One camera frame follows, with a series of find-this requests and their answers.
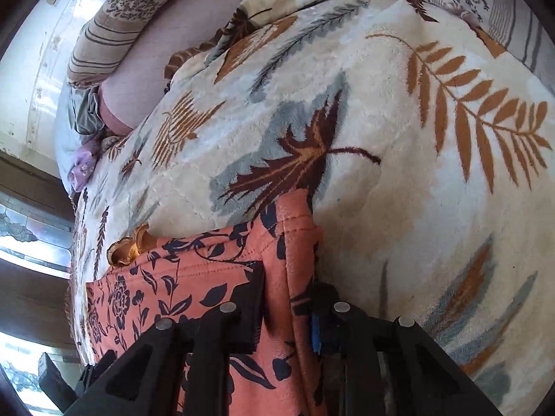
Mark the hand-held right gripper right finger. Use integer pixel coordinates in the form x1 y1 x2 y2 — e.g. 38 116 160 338
310 281 504 416

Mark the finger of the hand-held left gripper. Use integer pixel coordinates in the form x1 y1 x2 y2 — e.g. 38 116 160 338
75 349 118 396

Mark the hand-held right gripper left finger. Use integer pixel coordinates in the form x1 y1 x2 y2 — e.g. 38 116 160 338
65 262 266 416

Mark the orange floral shirt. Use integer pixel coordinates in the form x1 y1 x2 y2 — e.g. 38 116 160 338
84 191 330 416

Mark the leaf print blanket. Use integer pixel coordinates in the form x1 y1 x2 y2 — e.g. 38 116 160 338
69 0 555 416

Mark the purple cloth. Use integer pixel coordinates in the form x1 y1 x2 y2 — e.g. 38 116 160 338
69 141 102 192

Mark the striped floral pillow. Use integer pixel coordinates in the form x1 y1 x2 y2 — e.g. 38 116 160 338
67 0 209 89

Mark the wooden window frame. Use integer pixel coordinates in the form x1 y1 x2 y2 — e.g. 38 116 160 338
0 151 76 347

